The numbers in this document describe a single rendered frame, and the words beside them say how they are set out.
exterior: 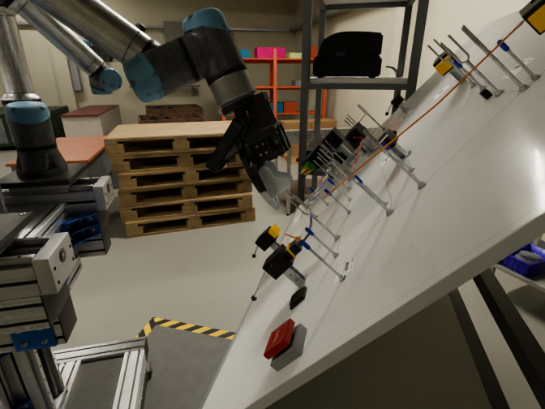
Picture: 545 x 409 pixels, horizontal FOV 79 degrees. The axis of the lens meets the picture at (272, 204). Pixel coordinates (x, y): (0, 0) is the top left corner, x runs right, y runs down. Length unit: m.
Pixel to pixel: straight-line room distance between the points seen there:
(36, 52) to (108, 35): 9.42
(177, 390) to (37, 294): 1.19
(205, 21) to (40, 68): 9.58
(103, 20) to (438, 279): 0.68
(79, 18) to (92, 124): 6.85
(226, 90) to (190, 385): 1.63
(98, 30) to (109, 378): 1.47
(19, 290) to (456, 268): 0.84
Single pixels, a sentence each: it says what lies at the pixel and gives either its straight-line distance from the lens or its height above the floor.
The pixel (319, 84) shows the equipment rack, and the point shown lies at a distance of 1.58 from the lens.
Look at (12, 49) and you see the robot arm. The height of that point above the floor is 1.56.
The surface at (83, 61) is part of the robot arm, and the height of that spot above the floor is 1.52.
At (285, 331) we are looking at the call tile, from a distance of 0.54.
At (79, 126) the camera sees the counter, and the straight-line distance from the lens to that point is 7.66.
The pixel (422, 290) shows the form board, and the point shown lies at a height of 1.26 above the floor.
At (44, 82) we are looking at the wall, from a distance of 10.15.
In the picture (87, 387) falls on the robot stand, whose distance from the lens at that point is 1.84.
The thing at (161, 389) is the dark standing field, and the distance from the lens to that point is 1.99.
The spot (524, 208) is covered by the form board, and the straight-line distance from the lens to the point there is 0.42.
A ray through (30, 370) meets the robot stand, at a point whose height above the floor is 0.59.
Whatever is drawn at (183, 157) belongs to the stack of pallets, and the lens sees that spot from 3.25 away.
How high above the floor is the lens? 1.49
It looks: 22 degrees down
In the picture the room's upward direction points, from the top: straight up
